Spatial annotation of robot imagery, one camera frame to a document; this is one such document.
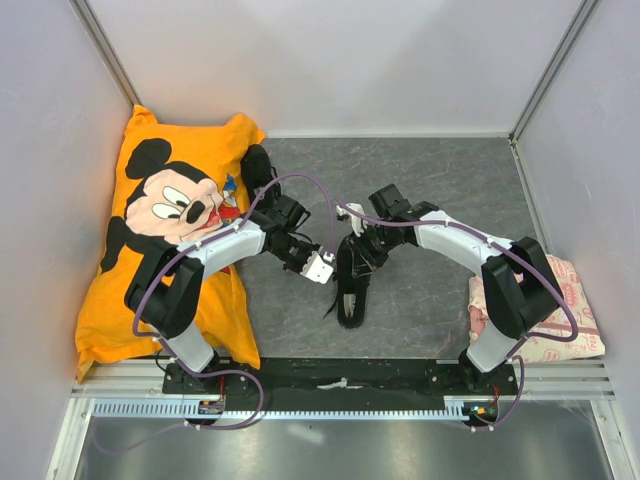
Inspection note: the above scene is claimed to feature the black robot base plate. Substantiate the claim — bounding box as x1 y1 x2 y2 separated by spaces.
162 357 518 397

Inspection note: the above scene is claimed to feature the cream pink printed jacket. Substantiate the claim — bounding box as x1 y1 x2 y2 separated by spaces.
467 253 606 362

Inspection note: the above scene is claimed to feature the white tape scrap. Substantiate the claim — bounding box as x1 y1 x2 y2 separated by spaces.
317 377 362 391

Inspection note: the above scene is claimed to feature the black canvas sneaker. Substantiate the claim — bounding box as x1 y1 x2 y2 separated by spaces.
332 235 372 329

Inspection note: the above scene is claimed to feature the grey slotted cable duct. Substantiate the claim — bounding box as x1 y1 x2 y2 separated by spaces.
93 398 471 421

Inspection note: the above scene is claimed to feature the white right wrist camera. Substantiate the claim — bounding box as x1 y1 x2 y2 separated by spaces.
335 203 369 238

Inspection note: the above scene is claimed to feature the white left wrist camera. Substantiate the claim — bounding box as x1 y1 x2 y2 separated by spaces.
300 251 333 285

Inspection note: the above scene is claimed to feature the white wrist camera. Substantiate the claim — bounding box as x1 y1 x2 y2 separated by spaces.
335 203 369 238
300 251 333 285

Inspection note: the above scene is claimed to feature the black shoelace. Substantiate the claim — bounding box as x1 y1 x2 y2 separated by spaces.
323 279 346 323

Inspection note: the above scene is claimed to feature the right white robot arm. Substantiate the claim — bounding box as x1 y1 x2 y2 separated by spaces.
334 184 564 394

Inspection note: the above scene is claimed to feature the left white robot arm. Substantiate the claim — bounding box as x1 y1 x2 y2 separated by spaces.
124 196 333 393

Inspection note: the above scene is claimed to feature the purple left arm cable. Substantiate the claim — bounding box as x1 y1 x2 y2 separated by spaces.
91 172 337 454

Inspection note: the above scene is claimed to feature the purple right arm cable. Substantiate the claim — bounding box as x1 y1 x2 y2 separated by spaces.
337 202 581 432

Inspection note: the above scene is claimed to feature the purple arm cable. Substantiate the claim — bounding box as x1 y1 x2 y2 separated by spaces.
91 172 337 454
337 202 581 432

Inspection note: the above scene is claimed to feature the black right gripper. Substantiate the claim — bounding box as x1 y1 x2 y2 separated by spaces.
346 220 398 278

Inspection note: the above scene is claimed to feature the orange Mickey Mouse pillow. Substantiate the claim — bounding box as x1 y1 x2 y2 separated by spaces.
75 105 265 380

